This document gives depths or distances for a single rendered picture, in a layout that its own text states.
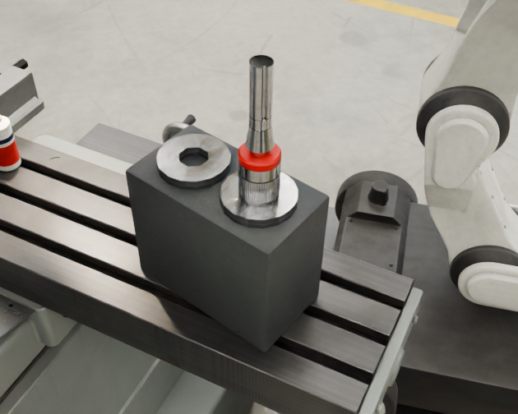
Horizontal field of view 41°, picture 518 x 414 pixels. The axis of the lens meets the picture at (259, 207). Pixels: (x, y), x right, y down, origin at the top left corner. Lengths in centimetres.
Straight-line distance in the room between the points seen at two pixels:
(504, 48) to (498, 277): 45
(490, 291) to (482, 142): 35
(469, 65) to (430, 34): 236
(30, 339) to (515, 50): 84
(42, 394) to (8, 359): 13
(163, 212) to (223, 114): 200
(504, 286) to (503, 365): 16
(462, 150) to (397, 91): 190
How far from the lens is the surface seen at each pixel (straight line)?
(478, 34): 108
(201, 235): 81
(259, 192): 76
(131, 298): 95
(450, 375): 137
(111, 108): 290
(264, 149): 73
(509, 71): 111
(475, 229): 131
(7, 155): 116
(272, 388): 89
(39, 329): 112
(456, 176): 116
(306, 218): 78
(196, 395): 172
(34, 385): 118
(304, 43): 329
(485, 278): 133
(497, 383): 138
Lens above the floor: 168
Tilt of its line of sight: 44 degrees down
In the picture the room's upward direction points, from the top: 1 degrees clockwise
